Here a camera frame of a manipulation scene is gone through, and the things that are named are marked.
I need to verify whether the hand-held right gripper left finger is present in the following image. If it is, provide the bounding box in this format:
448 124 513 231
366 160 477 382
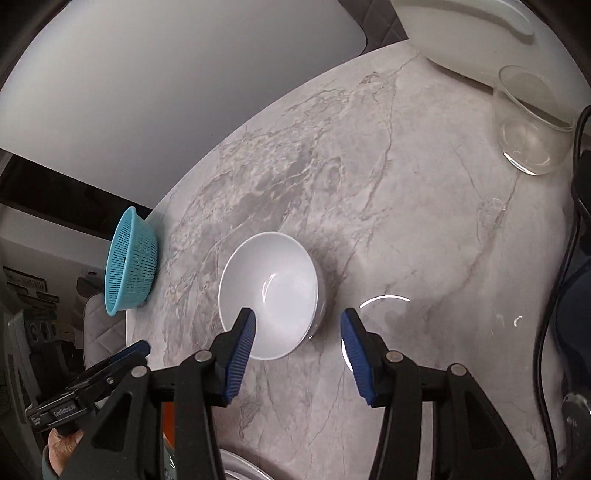
62 307 257 480

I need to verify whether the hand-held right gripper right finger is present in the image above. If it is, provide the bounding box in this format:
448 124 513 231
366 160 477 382
340 308 536 480

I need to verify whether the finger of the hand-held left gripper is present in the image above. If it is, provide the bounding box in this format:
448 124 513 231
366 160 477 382
84 340 151 385

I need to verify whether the small white bowl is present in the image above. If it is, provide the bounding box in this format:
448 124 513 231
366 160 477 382
218 232 329 361

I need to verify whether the large white plate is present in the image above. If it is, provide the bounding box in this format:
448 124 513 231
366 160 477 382
221 450 273 480

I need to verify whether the person's left hand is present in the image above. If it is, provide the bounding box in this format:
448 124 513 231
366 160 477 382
44 427 86 479

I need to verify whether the light grey quilted chair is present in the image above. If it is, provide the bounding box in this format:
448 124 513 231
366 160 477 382
81 295 129 356

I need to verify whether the blue plastic colander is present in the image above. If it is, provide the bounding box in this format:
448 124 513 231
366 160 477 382
104 207 159 317

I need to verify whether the person's dark blue clothing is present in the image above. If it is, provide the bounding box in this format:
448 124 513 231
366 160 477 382
551 265 591 398

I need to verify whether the clear glass cup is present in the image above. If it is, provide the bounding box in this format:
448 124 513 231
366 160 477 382
492 65 578 176

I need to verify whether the white purple rice cooker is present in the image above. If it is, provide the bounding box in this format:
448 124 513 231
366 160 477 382
389 0 580 134

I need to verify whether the dark grey quilted chair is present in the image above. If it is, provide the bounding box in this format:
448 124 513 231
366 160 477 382
339 0 409 44

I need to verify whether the black cable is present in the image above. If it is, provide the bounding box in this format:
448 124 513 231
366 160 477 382
533 105 591 480

